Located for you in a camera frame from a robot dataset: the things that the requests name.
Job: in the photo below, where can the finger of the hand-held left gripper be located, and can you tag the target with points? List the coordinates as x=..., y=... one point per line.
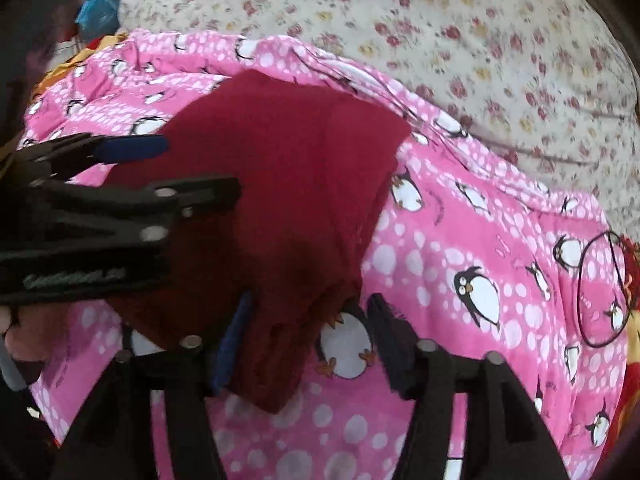
x=200, y=192
x=130, y=146

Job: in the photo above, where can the person's left hand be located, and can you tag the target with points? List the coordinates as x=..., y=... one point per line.
x=30, y=330

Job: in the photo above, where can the floral bedsheet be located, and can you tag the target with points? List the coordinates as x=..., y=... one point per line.
x=450, y=35

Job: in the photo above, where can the dark red garment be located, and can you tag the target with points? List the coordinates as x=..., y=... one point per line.
x=280, y=185

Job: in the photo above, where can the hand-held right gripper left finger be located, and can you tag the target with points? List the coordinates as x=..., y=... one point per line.
x=234, y=342

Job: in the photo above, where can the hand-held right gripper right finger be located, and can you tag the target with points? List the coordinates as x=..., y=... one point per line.
x=387, y=345

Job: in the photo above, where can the pink penguin print blanket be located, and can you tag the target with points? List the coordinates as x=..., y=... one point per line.
x=450, y=220

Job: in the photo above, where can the blue plastic bag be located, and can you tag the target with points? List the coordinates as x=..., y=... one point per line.
x=97, y=10

